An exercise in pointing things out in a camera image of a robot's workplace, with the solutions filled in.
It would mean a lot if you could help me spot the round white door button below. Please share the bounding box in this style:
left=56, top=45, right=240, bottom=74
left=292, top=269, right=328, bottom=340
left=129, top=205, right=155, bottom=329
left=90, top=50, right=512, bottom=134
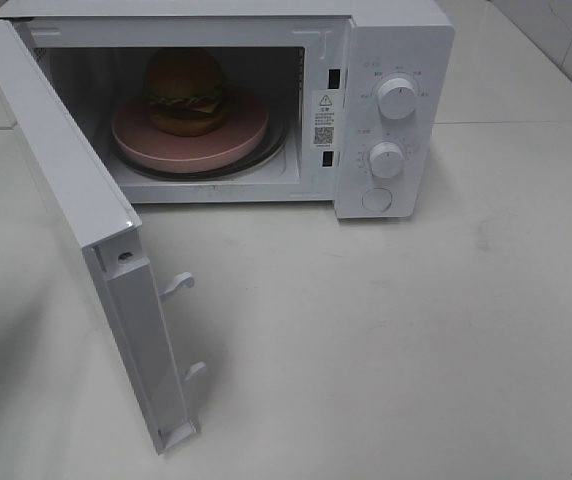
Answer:
left=362, top=188, right=393, bottom=213

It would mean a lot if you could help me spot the pink round plate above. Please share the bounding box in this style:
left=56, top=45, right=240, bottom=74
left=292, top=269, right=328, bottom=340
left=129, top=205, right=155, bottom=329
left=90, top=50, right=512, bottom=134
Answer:
left=112, top=88, right=270, bottom=174

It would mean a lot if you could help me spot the toy burger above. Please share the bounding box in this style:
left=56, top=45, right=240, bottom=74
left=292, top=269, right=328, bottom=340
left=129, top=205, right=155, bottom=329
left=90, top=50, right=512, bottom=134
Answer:
left=142, top=47, right=228, bottom=137

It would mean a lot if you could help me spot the white microwave door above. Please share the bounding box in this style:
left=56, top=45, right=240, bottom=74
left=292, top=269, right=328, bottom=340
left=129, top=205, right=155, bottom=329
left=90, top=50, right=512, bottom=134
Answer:
left=0, top=20, right=206, bottom=454

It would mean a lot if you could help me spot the lower white timer knob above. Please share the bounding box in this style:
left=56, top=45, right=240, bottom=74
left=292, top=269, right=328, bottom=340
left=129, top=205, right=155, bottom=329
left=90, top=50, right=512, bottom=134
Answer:
left=368, top=142, right=405, bottom=179

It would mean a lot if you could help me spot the white warning label sticker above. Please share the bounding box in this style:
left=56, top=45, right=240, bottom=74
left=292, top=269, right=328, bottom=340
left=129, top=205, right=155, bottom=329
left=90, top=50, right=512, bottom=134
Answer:
left=310, top=89, right=340, bottom=150

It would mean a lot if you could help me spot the white microwave oven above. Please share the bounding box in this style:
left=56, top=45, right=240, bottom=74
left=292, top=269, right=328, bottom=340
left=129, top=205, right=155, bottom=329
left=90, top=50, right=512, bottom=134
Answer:
left=0, top=1, right=454, bottom=219

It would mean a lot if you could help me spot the upper white power knob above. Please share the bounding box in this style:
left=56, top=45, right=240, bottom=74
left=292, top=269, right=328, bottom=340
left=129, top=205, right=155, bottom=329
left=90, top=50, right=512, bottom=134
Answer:
left=373, top=73, right=419, bottom=120

